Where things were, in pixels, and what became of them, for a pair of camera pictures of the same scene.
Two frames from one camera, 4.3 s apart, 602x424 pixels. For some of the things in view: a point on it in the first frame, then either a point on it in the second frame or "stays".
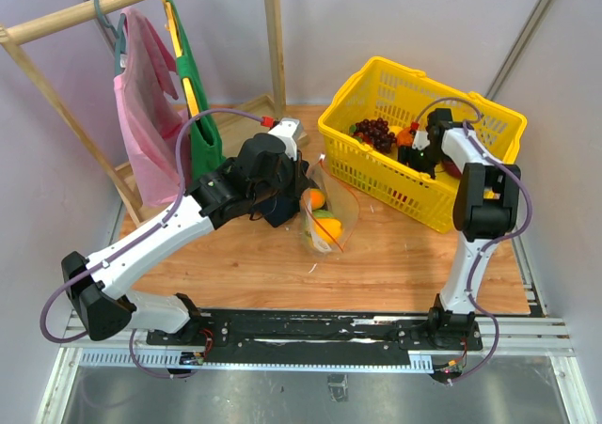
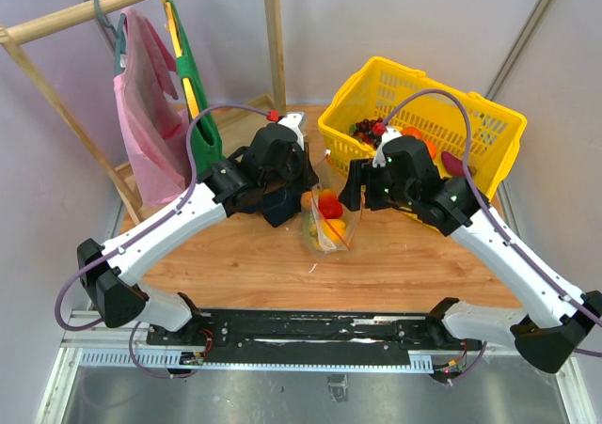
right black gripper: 409,156 to 362,173
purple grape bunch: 376,133 stays
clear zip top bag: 329,211 stays
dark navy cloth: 277,209 stays
